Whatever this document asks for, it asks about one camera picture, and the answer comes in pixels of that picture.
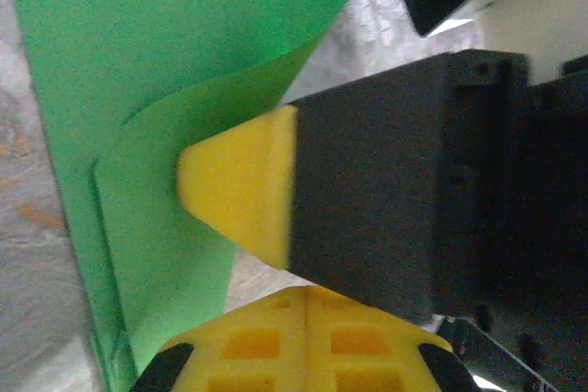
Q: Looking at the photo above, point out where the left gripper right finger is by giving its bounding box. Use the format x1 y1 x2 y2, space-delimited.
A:
306 286 474 392

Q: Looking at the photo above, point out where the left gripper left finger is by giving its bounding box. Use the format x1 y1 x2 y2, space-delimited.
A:
130 286 307 392

